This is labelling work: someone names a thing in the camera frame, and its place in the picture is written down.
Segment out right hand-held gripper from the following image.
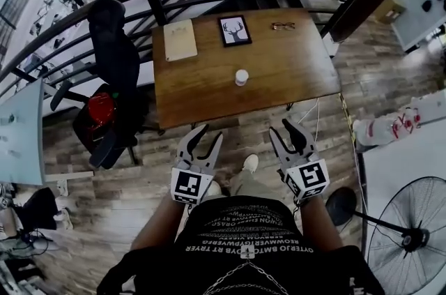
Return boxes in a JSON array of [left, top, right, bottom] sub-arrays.
[[268, 118, 330, 201]]

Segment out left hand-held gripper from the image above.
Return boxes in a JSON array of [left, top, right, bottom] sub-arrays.
[[170, 123, 224, 206]]

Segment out person's right forearm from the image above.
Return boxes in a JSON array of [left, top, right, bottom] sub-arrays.
[[296, 195, 345, 252]]

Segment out person's left forearm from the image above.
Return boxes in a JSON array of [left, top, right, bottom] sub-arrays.
[[130, 197, 191, 252]]

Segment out person's white left shoe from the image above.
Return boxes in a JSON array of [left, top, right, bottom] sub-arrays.
[[204, 180, 223, 197]]

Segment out person's white shoe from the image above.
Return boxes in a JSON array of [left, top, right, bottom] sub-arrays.
[[204, 180, 223, 197], [241, 153, 260, 173]]

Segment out person's white right shoe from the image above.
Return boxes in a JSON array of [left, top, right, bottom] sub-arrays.
[[241, 153, 260, 173]]

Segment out person's beige trousers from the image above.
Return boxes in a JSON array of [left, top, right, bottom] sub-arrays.
[[226, 169, 278, 199]]

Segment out pack of plastic bottles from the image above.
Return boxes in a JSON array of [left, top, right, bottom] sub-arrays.
[[351, 106, 423, 152]]

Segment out red glossy helmet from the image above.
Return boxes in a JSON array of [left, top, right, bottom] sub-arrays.
[[86, 93, 117, 135]]

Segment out pale wooden board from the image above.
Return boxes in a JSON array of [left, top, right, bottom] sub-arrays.
[[162, 18, 199, 63]]

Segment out person's black printed shirt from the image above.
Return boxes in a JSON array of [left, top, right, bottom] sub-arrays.
[[96, 195, 385, 295]]

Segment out brown-rimmed eyeglasses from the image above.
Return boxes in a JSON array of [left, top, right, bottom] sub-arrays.
[[271, 21, 297, 32]]

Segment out black-framed deer picture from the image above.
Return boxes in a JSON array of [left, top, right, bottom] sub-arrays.
[[217, 14, 253, 48]]

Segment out black office chair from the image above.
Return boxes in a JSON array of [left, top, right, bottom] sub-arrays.
[[49, 0, 164, 171]]

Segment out black standing fan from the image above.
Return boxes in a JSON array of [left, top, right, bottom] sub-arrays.
[[325, 176, 446, 295]]

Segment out black bag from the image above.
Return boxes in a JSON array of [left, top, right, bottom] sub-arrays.
[[13, 186, 59, 232]]

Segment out glass-topped desk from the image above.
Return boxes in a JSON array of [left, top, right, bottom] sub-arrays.
[[0, 78, 47, 187]]

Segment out white cable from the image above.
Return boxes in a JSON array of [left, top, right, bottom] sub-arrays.
[[295, 97, 321, 145]]

